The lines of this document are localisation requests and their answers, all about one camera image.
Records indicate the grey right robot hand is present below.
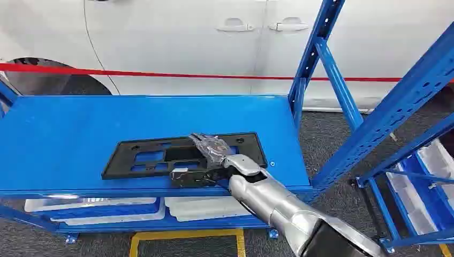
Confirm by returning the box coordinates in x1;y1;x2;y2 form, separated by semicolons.
188;133;236;168

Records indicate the black plastic plate frame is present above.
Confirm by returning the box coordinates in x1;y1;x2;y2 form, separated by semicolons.
102;132;268;180

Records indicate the yellow floor tape square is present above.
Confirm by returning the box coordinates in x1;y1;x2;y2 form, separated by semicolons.
129;228;246;257

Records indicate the red barrier tape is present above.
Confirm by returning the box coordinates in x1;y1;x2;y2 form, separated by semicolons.
0;63;454;84

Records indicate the white car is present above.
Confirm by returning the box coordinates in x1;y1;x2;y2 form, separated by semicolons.
0;0;454;114

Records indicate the blue steel shelf rack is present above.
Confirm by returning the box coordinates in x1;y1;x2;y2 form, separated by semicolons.
355;122;454;253
0;0;454;245

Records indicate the black car wheel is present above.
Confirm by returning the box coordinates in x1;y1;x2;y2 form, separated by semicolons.
3;57;114;96

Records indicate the white car door handle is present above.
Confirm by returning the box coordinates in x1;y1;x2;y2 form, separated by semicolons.
268;17;310;32
216;18;255;33

